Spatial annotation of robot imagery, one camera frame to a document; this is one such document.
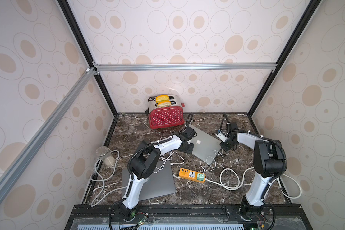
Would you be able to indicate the yellow toast slice rear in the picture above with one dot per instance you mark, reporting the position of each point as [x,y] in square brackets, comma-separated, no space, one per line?
[162,98]

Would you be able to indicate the green charger adapter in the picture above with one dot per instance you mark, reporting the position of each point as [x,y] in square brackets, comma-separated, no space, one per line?
[201,177]

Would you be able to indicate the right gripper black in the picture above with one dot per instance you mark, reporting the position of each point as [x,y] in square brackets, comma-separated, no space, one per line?
[226,145]

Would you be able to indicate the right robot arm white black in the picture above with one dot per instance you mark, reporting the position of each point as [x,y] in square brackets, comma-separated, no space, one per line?
[269,163]

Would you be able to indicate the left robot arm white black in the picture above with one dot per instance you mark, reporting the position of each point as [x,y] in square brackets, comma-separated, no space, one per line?
[143,163]

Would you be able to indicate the yellow toast slice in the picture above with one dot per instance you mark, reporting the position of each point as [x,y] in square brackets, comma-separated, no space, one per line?
[162,98]
[163,104]

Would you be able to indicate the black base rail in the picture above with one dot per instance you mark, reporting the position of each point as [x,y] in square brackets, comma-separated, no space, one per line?
[191,217]

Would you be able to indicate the yellow toast slice front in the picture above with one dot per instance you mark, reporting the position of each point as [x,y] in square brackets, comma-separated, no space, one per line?
[163,104]

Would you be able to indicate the orange power strip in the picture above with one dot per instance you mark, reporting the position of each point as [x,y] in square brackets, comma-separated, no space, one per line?
[188,174]

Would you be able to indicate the dark grey laptop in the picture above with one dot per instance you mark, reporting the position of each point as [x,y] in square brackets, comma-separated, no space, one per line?
[158,184]

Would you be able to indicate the red polka dot toaster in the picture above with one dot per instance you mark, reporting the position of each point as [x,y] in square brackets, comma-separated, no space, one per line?
[168,116]

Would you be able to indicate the horizontal aluminium frame bar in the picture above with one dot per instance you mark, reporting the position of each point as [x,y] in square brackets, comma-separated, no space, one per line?
[186,67]

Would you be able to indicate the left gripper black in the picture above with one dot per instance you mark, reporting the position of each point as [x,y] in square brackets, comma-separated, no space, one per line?
[190,150]

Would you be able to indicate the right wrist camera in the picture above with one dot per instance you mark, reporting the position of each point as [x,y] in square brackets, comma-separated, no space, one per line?
[220,135]

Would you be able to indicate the silver apple laptop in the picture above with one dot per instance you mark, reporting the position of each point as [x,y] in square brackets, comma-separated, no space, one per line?
[206,146]

